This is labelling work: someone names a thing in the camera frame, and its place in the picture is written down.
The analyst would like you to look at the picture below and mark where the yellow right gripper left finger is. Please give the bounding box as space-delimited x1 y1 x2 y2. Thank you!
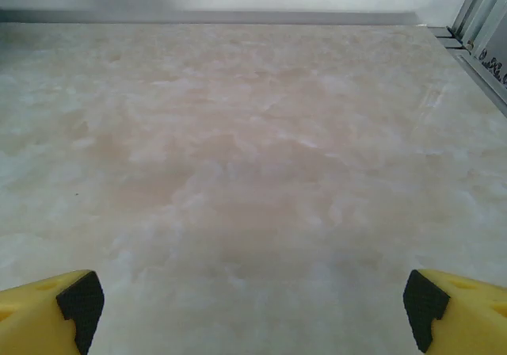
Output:
0 269 105 355

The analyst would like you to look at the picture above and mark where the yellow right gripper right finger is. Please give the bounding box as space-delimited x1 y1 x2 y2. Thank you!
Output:
402 269 507 355

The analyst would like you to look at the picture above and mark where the aluminium side rail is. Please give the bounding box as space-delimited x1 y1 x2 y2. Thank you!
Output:
429 25 507 118

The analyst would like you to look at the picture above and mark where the aluminium frame post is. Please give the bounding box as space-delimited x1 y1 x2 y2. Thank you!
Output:
451 0 507 61

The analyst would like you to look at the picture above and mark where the aluminium back rail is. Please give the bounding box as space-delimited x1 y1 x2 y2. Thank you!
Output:
0 8 421 26

